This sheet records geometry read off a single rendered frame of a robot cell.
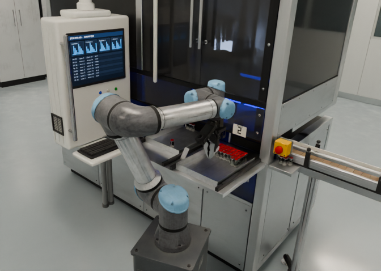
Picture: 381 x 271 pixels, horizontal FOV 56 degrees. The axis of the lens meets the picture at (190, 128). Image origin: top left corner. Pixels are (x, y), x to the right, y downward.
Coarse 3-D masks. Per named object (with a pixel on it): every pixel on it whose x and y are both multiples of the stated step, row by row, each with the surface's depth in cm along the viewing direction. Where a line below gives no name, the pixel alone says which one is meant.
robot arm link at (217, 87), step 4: (212, 80) 152; (216, 80) 153; (208, 84) 151; (212, 84) 148; (216, 84) 148; (220, 84) 148; (224, 84) 150; (212, 88) 148; (216, 88) 148; (220, 88) 149; (224, 88) 150; (216, 92) 148; (220, 92) 149; (224, 92) 151; (224, 96) 152
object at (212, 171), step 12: (192, 156) 189; (204, 156) 194; (180, 168) 179; (192, 168) 182; (204, 168) 182; (216, 168) 183; (228, 168) 183; (240, 168) 179; (204, 180) 170; (216, 180) 172
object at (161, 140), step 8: (168, 128) 221; (176, 128) 228; (184, 128) 230; (152, 136) 211; (160, 136) 217; (168, 136) 217; (176, 136) 218; (184, 136) 218; (192, 136) 219; (152, 144) 205; (160, 144) 201; (168, 144) 207; (176, 144) 207; (184, 144) 208; (192, 144) 201; (176, 152) 194
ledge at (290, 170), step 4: (276, 160) 194; (272, 164) 190; (276, 164) 190; (280, 164) 190; (272, 168) 188; (276, 168) 187; (280, 168) 186; (284, 168) 186; (288, 168) 187; (292, 168) 187; (296, 168) 187; (280, 172) 186; (284, 172) 184; (288, 172) 183; (292, 172) 183
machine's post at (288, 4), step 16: (288, 0) 158; (288, 16) 160; (288, 32) 163; (288, 48) 168; (272, 64) 172; (272, 80) 174; (272, 96) 177; (272, 112) 179; (272, 128) 182; (272, 144) 186; (272, 160) 193; (256, 192) 200; (256, 208) 203; (256, 224) 206; (256, 240) 210; (256, 256) 217
